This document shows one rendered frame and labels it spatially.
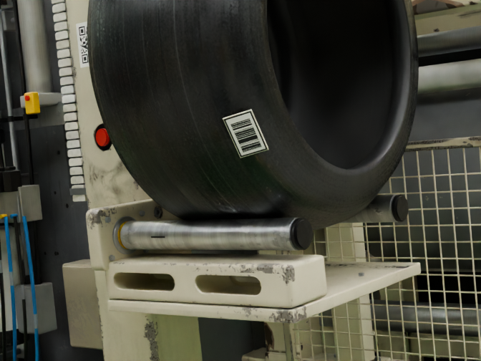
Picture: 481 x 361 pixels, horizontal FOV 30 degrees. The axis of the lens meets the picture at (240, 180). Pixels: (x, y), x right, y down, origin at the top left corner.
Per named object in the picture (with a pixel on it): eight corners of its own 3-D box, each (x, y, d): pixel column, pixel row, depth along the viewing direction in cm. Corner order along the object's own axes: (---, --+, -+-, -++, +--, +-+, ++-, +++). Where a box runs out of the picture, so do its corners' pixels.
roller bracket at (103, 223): (90, 271, 141) (83, 210, 140) (245, 234, 172) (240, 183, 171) (104, 272, 139) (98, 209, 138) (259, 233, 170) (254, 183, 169)
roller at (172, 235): (116, 251, 142) (113, 223, 142) (136, 246, 146) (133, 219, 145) (296, 253, 120) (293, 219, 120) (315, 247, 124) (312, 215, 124)
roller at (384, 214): (227, 226, 164) (225, 201, 164) (243, 223, 167) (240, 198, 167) (397, 223, 142) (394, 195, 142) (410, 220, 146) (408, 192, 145)
